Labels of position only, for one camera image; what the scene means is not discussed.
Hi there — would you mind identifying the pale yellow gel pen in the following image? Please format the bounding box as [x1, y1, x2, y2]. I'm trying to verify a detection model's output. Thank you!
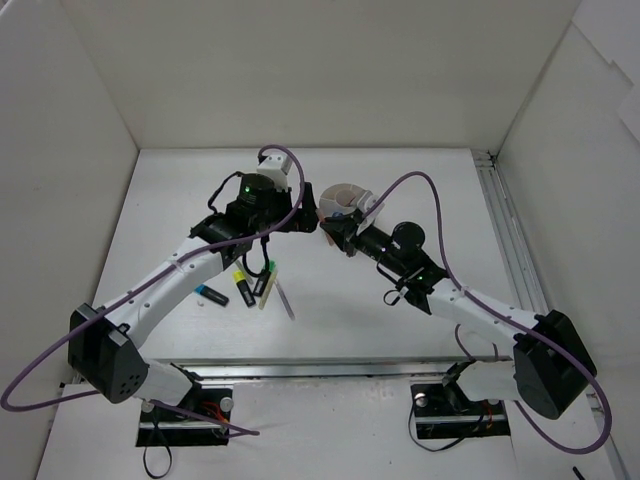
[258, 271, 277, 310]

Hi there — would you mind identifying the purple gel pen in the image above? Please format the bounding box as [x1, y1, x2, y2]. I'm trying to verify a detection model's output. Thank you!
[275, 281, 296, 321]

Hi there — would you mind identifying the orange gel pen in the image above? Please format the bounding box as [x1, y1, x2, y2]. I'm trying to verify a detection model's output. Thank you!
[316, 207, 335, 246]

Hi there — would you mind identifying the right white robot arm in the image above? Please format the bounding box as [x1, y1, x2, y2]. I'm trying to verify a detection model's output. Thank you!
[320, 212, 597, 420]

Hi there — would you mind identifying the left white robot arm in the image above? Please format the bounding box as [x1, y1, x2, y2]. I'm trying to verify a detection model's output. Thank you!
[68, 173, 318, 420]

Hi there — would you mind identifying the white round compartment container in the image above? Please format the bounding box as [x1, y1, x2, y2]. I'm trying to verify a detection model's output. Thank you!
[319, 183, 378, 217]

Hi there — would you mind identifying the green black highlighter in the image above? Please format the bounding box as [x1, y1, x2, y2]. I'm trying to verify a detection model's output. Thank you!
[253, 260, 276, 297]

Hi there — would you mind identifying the yellow black highlighter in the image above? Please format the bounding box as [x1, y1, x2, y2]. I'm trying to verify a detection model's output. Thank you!
[233, 270, 256, 308]

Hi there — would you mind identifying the blue black highlighter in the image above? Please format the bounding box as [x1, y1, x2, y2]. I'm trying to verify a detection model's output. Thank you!
[194, 284, 229, 307]

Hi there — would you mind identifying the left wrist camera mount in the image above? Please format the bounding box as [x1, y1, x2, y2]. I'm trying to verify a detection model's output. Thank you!
[256, 153, 293, 191]

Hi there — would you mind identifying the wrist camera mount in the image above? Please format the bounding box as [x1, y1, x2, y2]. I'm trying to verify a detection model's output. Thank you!
[354, 190, 384, 236]
[256, 153, 293, 191]

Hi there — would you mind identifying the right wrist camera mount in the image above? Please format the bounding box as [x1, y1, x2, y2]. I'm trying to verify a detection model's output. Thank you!
[354, 190, 384, 236]

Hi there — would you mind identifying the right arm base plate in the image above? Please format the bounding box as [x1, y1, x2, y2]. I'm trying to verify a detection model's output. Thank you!
[409, 383, 511, 444]

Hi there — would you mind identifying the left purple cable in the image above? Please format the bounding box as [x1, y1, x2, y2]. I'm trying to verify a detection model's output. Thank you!
[0, 144, 309, 437]

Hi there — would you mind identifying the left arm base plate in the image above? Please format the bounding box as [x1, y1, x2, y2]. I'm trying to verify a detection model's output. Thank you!
[136, 386, 234, 448]

